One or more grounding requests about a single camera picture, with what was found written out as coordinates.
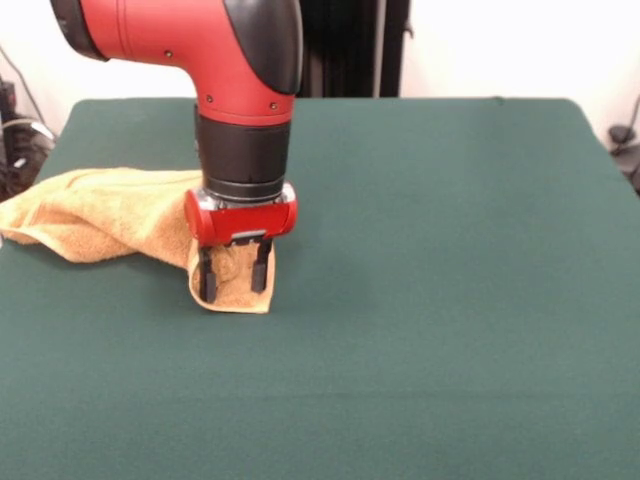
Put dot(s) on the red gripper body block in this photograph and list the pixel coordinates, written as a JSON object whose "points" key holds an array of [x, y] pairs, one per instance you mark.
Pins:
{"points": [[240, 225]]}

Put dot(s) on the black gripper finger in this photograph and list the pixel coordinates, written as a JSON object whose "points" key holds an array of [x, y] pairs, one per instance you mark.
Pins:
{"points": [[260, 272], [207, 280]]}

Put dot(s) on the tan terry towel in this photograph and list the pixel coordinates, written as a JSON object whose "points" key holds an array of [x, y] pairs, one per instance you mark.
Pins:
{"points": [[100, 215]]}

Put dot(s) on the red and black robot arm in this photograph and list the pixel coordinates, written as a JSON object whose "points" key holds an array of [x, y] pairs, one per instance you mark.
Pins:
{"points": [[200, 50]]}

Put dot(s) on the dark green table cloth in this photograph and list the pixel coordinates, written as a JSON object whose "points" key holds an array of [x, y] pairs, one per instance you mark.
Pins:
{"points": [[400, 300]]}

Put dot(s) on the dark stand foot with knob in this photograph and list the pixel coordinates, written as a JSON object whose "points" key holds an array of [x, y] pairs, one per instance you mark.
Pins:
{"points": [[620, 134], [15, 170]]}

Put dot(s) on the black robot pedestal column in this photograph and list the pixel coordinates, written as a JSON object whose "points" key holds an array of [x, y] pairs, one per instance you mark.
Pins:
{"points": [[350, 50]]}

